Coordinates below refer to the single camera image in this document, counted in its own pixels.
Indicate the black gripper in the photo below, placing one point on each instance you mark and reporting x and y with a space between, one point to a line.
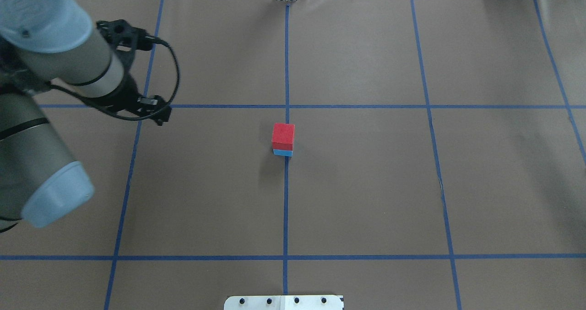
127 95

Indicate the red wooden block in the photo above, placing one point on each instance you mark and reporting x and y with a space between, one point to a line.
283 137

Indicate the blue wooden block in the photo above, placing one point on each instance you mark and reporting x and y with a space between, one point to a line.
282 153

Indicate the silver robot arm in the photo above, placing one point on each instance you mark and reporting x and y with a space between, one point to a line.
54 45

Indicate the blue tape line lengthwise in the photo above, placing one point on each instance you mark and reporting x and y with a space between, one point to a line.
286 159

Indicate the blue tape line crosswise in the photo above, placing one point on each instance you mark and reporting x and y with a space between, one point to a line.
295 257

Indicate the brown paper table cover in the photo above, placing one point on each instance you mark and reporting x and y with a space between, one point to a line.
421 127

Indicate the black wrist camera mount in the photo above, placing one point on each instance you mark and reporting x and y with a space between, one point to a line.
125 39

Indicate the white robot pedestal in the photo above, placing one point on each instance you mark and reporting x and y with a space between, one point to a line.
285 302

